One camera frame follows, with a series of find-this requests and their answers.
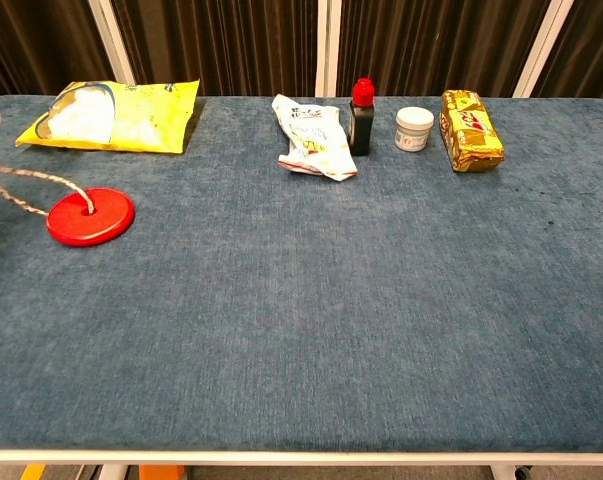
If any red round disc with hole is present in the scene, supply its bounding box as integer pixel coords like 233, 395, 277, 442
45, 187, 136, 248

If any yellow white snack bag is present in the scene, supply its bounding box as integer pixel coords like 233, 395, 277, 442
14, 78, 201, 154

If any blue fabric table cover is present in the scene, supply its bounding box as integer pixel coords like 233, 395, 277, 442
0, 94, 603, 454

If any white crumpled snack packet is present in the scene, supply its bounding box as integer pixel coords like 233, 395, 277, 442
271, 93, 359, 183

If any dark bottle with red cap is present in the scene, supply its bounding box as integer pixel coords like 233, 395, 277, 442
348, 76, 376, 157

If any small white round jar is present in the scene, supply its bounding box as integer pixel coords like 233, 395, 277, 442
394, 106, 435, 153

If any gold yellow wrapped snack pack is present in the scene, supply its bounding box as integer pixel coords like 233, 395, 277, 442
440, 89, 506, 174

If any dark brown pleated curtain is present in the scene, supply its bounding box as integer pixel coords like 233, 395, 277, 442
0, 0, 115, 100
111, 0, 327, 97
336, 0, 552, 99
532, 0, 603, 99

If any white metal frame post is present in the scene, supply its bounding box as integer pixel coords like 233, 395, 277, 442
315, 0, 343, 99
87, 0, 137, 87
512, 0, 575, 99

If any white metal table frame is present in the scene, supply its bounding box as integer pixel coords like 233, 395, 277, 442
0, 448, 603, 480

